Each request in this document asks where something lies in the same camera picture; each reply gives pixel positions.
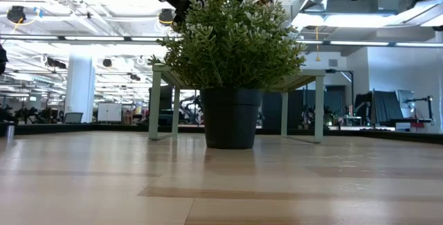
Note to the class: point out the black curtain partition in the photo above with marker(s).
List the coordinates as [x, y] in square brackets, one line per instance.
[297, 105]

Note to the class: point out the grey chair back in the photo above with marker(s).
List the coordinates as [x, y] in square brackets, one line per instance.
[73, 118]

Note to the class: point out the white square pillar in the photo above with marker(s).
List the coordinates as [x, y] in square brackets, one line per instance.
[79, 93]

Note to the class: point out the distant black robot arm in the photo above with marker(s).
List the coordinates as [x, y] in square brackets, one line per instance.
[190, 109]

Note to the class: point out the grey metal post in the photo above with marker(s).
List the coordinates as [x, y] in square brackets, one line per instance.
[9, 133]

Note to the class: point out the artificial green plant black pot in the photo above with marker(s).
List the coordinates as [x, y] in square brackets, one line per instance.
[230, 121]

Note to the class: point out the grey monitor on arm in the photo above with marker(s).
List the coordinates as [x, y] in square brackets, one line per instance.
[405, 102]

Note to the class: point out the white cabinet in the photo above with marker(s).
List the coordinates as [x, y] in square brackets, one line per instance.
[109, 112]

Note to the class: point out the black ceiling dome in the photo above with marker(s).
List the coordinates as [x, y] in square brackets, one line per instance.
[16, 14]
[166, 16]

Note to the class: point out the black folding screen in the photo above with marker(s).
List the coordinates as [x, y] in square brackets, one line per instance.
[384, 105]

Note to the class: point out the red and white box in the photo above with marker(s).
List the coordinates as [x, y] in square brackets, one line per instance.
[410, 126]

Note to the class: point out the black aluminium table frame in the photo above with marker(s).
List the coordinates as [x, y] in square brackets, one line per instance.
[69, 128]

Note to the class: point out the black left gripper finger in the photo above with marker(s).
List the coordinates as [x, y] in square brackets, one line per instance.
[180, 16]

